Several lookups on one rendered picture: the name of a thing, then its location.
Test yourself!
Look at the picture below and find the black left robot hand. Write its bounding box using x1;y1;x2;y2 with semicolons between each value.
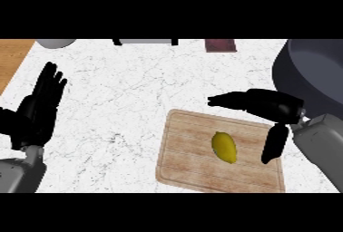
0;61;70;151

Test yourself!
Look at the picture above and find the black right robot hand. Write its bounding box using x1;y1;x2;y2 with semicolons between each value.
208;88;308;165

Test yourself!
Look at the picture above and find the dark grey pot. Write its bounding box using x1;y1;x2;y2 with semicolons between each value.
271;39;343;121

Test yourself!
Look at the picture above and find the yellow lemon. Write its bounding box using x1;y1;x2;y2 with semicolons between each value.
211;130;239;165

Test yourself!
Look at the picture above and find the brown wooden board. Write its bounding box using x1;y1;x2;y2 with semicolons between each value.
0;39;36;96

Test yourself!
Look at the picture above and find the wooden cutting board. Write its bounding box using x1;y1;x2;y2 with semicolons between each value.
154;108;288;194

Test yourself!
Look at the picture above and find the dark red box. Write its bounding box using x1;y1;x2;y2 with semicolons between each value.
205;39;239;53

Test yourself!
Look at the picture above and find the grey round bowl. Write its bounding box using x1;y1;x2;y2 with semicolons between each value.
36;39;79;50

